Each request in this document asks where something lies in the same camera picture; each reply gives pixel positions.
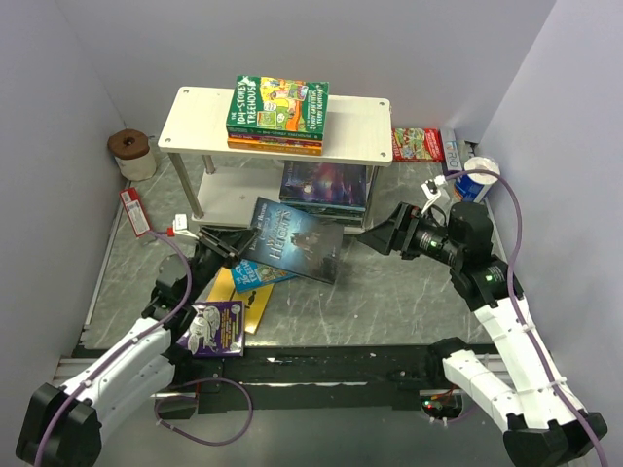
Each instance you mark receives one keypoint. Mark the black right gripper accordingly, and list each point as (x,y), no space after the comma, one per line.
(387,235)

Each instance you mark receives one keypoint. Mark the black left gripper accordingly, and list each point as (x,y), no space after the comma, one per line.
(230,242)

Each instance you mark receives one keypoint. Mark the blue 26-Storey Treehouse book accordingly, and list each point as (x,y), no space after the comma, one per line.
(248,276)

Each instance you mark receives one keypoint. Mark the dark Wuthering Heights book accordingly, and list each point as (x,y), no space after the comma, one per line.
(295,241)

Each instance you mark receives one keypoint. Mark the orange Treehouse book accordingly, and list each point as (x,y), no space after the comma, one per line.
(275,148)

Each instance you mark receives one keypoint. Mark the Charlie Chocolate Factory book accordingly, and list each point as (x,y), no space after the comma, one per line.
(275,140)

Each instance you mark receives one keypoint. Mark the green 104-Storey Treehouse book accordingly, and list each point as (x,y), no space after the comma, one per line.
(268,106)

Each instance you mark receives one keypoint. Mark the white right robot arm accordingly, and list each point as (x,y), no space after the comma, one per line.
(541,421)

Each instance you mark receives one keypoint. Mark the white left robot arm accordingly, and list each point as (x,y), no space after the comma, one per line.
(68,425)

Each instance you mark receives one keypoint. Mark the stack of dark books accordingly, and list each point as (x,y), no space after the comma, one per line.
(331,191)

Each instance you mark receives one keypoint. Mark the purple comic book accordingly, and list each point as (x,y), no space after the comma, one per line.
(216,331)

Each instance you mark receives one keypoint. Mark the red game box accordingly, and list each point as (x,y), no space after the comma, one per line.
(413,144)

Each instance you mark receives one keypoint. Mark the red small box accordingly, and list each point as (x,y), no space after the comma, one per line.
(133,207)

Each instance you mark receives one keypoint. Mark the blue white box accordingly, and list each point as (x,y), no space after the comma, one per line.
(452,163)

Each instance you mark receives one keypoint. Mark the brown twine spool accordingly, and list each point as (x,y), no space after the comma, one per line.
(132,154)

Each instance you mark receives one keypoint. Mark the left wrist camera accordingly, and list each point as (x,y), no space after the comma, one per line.
(180,231)

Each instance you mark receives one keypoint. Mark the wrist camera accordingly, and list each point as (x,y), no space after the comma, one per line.
(435,192)
(180,231)

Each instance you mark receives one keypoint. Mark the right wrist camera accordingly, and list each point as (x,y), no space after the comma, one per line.
(435,192)

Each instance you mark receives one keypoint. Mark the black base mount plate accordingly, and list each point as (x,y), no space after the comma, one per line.
(281,378)

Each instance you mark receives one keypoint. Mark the aluminium rail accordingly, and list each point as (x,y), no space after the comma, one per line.
(72,367)

